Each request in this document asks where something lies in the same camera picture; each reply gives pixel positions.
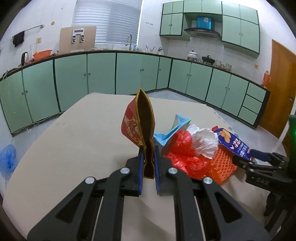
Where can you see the blue plastic bag on floor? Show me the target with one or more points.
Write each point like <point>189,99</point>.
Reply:
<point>8,160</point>

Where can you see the orange thermos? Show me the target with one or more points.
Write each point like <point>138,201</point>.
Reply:
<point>266,79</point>

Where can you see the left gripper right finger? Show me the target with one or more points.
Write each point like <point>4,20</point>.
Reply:
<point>156,168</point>

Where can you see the cardboard box with scale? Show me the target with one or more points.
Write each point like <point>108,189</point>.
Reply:
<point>77,39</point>

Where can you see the black wok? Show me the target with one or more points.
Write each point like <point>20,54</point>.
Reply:
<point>208,60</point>

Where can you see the green upper kitchen cabinets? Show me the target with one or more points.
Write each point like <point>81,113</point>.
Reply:
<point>238,25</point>

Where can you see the orange foam fruit net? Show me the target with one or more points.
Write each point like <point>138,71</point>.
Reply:
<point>222,166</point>

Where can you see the dark hanging towel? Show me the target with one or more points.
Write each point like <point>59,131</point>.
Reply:
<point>18,38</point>

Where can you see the wall towel bar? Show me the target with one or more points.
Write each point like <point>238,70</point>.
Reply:
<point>38,26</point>

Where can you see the white plastic bag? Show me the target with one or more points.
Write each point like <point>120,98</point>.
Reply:
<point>204,141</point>

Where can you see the red gold paper bag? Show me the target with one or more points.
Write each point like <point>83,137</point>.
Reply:
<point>138,126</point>

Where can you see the brown wooden door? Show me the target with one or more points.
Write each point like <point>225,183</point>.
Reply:
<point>282,90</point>

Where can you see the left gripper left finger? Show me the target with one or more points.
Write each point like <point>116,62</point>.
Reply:
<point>140,170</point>

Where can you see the orange plastic basin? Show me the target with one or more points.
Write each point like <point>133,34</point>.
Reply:
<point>37,56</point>

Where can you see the blue box on hood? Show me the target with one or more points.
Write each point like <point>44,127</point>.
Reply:
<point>204,22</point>

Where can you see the green kitchen cabinets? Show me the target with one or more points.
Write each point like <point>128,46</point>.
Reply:
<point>238,25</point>
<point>47,88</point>

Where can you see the light blue milk carton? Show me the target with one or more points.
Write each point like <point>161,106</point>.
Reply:
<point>180,123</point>

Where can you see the black range hood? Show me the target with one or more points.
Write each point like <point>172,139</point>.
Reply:
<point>202,32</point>

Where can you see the blue snack bag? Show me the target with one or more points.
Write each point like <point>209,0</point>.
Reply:
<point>232,143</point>

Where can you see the green lower kitchen cabinets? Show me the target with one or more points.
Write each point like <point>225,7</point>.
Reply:
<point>47,88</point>

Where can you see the chrome kitchen faucet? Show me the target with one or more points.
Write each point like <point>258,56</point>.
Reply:
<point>129,42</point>

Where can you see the red plastic bag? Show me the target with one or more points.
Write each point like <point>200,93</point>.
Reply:
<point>183,157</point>

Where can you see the electric kettle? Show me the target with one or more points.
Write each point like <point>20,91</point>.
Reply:
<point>25,59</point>

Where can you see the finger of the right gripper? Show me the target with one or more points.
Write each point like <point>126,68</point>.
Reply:
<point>260,155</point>
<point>242,162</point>

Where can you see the window with white blinds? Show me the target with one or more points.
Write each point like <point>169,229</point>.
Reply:
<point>114,20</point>

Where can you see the white cooking pot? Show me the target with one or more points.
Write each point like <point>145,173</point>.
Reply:
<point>192,56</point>

